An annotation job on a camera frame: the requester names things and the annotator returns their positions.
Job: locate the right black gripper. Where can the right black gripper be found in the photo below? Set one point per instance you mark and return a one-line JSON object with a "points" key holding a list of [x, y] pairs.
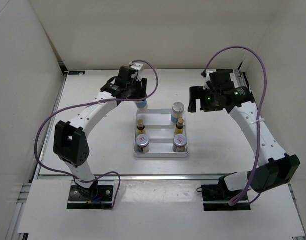
{"points": [[198, 93]]}

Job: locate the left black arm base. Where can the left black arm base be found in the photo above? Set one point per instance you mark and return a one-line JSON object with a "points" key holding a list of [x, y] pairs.
{"points": [[101, 198]]}

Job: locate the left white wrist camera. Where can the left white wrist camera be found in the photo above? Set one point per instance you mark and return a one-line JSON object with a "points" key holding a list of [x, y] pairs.
{"points": [[139, 67]]}

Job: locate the dark spice jar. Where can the dark spice jar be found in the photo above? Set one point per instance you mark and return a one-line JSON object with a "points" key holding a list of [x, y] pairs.
{"points": [[142, 143], [179, 143]]}

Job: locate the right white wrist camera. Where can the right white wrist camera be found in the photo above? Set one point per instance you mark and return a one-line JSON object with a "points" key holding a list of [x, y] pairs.
{"points": [[206, 76]]}

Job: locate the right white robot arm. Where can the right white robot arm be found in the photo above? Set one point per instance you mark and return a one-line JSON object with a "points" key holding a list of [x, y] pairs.
{"points": [[273, 166]]}

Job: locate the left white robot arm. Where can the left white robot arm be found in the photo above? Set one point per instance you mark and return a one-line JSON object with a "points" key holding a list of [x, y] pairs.
{"points": [[70, 138]]}

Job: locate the left black corner label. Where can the left black corner label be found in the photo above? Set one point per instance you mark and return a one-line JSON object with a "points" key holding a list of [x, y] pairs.
{"points": [[76, 73]]}

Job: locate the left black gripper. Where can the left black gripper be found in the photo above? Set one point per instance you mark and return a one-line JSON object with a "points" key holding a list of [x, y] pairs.
{"points": [[140, 94]]}

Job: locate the white divided tray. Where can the white divided tray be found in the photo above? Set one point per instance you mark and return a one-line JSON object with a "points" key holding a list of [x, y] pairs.
{"points": [[160, 131]]}

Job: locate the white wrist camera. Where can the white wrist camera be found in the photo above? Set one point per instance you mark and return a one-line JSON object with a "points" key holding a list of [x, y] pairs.
{"points": [[206, 76], [139, 67]]}

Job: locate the tall white shaker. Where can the tall white shaker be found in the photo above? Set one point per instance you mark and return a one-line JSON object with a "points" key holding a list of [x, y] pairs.
{"points": [[177, 111], [141, 105]]}

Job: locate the small yellow bottle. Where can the small yellow bottle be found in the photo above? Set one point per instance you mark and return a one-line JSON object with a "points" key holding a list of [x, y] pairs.
{"points": [[179, 126], [140, 127]]}

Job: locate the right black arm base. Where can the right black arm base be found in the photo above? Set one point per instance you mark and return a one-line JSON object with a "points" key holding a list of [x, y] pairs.
{"points": [[213, 200]]}

